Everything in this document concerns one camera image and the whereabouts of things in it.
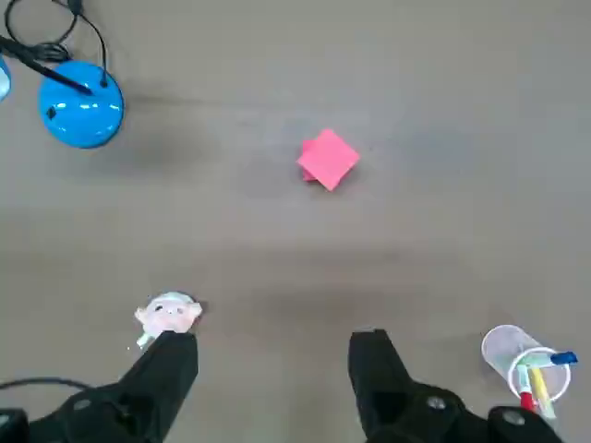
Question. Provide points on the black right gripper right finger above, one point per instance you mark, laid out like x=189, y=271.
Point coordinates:
x=383, y=378

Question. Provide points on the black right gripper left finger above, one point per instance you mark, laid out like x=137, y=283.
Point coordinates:
x=152, y=383

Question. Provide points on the pink plush toy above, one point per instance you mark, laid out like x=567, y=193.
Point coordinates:
x=168, y=314

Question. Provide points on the clear plastic cup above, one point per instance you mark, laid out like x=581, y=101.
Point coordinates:
x=501, y=343

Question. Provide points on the red capped marker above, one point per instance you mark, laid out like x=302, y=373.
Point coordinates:
x=528, y=400

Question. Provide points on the yellow marker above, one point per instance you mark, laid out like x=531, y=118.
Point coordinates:
x=538, y=385

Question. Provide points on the blue capped marker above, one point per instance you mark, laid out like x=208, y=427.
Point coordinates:
x=564, y=357

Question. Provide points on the blue desk lamp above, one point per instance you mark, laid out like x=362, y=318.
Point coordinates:
x=78, y=111

